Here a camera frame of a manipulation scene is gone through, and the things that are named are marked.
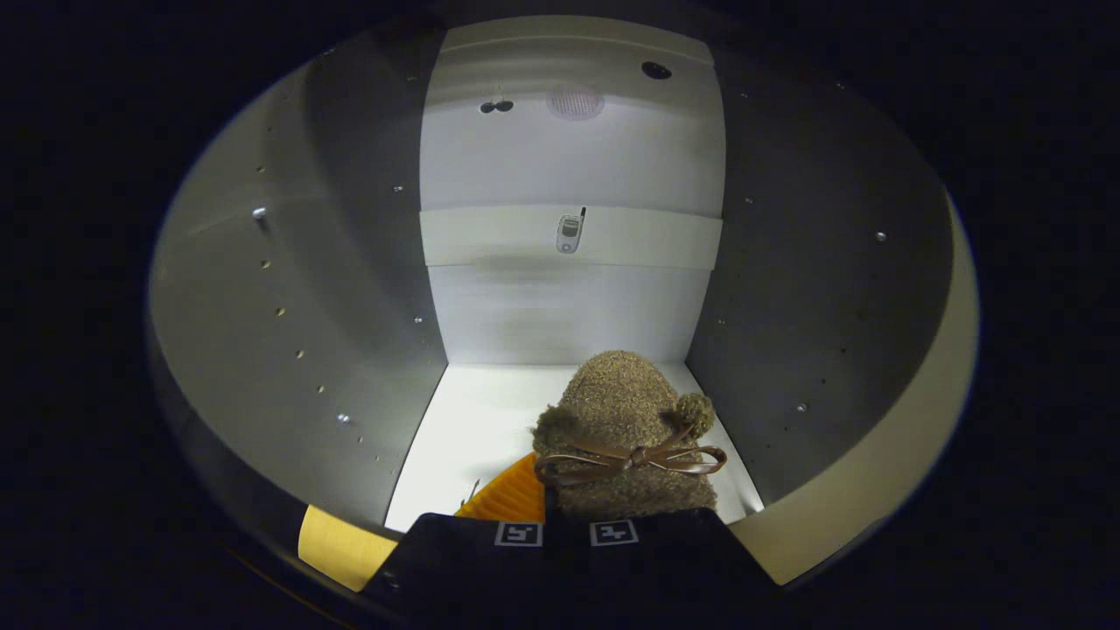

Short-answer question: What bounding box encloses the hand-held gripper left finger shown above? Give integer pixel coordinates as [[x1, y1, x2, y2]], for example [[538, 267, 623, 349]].
[[361, 451, 561, 618]]

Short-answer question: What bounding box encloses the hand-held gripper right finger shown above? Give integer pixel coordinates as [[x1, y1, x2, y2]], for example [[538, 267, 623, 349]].
[[560, 507, 781, 619]]

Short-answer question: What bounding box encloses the brown fuzzy shoe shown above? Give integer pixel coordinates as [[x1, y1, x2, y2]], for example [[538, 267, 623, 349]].
[[532, 350, 729, 523]]

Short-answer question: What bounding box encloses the grey shoe cabinet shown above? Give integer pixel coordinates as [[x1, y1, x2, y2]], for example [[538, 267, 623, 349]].
[[147, 13, 955, 543]]

